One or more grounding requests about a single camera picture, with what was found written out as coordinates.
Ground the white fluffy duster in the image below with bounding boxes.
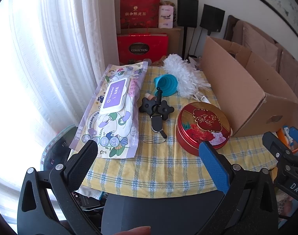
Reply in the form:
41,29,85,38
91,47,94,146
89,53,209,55
162,54,212,103

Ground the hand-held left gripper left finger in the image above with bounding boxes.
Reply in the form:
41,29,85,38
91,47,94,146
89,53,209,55
17,139,103,235

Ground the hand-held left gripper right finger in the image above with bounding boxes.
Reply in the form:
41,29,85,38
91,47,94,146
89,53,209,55
199,141,280,235

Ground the round red tin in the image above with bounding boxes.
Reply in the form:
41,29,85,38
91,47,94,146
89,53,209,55
176,101,232,156

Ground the red gift bag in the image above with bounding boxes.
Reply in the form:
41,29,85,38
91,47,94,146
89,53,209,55
120,0,161,29

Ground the framed ink wall painting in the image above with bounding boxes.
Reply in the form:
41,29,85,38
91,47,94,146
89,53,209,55
228,0,298,43

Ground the large cardboard box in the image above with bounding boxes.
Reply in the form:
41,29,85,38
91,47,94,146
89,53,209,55
199,35,298,137

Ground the black star knob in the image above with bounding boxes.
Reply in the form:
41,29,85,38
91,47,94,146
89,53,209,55
139,97,155,114
159,100,175,120

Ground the purple wet wipes pack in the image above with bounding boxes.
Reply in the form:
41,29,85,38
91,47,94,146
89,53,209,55
69,62,149,161

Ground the person's left hand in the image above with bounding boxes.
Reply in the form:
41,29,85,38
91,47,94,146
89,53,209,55
114,226,152,235

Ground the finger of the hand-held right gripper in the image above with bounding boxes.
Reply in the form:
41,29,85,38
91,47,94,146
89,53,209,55
289,127,298,152
262,132,298,177

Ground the closed brown cardboard box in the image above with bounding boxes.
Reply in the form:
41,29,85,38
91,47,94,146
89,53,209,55
120,27,184,59

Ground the blue collapsible funnel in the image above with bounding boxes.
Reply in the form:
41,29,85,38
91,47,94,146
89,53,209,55
154,73,180,97

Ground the brown wooden sofa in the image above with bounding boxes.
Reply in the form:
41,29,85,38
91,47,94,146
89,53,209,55
224,15,298,118

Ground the pink tissue pack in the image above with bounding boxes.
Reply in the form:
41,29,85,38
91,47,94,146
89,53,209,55
159,4,174,28

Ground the yellow checked tablecloth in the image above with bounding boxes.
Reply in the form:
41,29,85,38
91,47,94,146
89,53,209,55
74,65,283,199

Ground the black speaker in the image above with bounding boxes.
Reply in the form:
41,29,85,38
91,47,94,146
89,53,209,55
177,0,199,28
200,4,225,33

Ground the red chocolate collection bag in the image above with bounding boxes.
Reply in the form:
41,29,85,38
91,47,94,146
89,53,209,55
117,33,169,65

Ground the white sheer curtain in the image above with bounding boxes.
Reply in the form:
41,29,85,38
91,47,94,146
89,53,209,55
0,0,121,226

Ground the large brown sofa cushion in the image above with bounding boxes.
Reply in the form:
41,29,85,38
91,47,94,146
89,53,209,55
242,22,279,64

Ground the orange cardboard box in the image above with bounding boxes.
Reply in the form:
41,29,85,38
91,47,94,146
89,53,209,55
276,125,298,157

